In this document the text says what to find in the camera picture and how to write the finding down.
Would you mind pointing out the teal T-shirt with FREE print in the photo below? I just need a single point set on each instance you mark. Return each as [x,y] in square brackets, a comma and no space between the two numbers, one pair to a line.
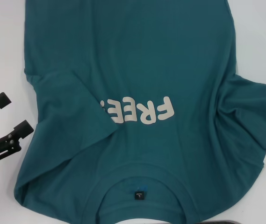
[135,58]

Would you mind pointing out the dark robot torso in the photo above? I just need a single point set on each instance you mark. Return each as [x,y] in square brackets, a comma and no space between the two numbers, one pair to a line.
[219,222]

